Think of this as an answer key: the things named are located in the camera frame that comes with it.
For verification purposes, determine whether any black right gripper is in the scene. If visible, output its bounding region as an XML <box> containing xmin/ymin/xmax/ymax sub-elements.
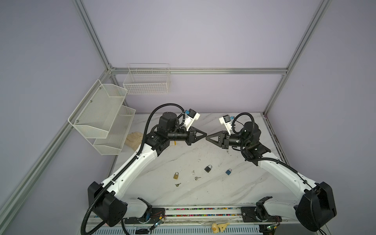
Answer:
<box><xmin>206</xmin><ymin>130</ymin><xmax>249</xmax><ymax>151</ymax></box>

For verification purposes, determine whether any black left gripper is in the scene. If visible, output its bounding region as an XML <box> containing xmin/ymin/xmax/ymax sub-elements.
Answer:
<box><xmin>168</xmin><ymin>126</ymin><xmax>207</xmax><ymax>146</ymax></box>

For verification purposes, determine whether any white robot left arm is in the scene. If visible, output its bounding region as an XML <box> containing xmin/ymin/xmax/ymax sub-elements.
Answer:
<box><xmin>80</xmin><ymin>103</ymin><xmax>207</xmax><ymax>235</ymax></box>

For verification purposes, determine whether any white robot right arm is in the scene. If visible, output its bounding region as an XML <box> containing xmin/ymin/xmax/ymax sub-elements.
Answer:
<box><xmin>206</xmin><ymin>112</ymin><xmax>337</xmax><ymax>235</ymax></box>

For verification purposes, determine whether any black padlock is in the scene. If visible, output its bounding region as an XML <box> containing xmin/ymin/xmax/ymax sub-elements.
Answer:
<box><xmin>204</xmin><ymin>165</ymin><xmax>212</xmax><ymax>173</ymax></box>

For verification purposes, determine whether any brass padlock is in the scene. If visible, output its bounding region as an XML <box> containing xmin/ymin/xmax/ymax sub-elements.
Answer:
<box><xmin>173</xmin><ymin>172</ymin><xmax>179</xmax><ymax>180</ymax></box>

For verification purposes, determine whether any beige leather glove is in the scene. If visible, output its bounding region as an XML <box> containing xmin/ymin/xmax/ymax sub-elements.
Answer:
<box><xmin>124</xmin><ymin>132</ymin><xmax>143</xmax><ymax>151</ymax></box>

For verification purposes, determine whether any white mesh lower shelf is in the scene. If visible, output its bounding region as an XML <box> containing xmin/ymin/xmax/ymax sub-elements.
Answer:
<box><xmin>93</xmin><ymin>105</ymin><xmax>136</xmax><ymax>155</ymax></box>

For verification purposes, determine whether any white mesh shelf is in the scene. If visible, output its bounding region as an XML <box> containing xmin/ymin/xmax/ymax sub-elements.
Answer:
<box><xmin>93</xmin><ymin>105</ymin><xmax>136</xmax><ymax>155</ymax></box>
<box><xmin>68</xmin><ymin>80</ymin><xmax>127</xmax><ymax>139</ymax></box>

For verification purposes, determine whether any yellow toy figure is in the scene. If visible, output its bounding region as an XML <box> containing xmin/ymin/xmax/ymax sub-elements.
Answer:
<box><xmin>211</xmin><ymin>222</ymin><xmax>230</xmax><ymax>234</ymax></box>

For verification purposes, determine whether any white mesh upper shelf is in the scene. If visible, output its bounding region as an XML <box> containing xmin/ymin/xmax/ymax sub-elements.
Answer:
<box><xmin>68</xmin><ymin>80</ymin><xmax>127</xmax><ymax>139</ymax></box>

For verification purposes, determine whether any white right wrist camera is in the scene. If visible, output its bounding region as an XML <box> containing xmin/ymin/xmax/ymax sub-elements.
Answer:
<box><xmin>219</xmin><ymin>115</ymin><xmax>235</xmax><ymax>135</ymax></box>

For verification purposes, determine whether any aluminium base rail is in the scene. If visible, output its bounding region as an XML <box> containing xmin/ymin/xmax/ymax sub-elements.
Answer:
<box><xmin>85</xmin><ymin>202</ymin><xmax>297</xmax><ymax>235</ymax></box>

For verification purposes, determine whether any white wire basket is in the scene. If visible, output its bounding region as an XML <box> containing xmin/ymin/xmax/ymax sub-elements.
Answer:
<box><xmin>123</xmin><ymin>63</ymin><xmax>170</xmax><ymax>95</ymax></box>

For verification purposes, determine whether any aluminium frame back bar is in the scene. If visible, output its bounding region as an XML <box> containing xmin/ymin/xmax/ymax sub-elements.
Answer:
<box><xmin>111</xmin><ymin>68</ymin><xmax>288</xmax><ymax>74</ymax></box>

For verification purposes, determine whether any aluminium frame post right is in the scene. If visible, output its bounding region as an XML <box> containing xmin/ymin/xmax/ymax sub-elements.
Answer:
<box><xmin>263</xmin><ymin>0</ymin><xmax>332</xmax><ymax>116</ymax></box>

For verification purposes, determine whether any aluminium frame post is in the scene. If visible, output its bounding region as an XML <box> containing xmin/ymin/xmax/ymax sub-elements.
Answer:
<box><xmin>72</xmin><ymin>0</ymin><xmax>112</xmax><ymax>70</ymax></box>
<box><xmin>263</xmin><ymin>0</ymin><xmax>332</xmax><ymax>116</ymax></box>

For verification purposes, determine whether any aluminium frame post left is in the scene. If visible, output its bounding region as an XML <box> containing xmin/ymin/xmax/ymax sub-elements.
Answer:
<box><xmin>72</xmin><ymin>0</ymin><xmax>112</xmax><ymax>70</ymax></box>

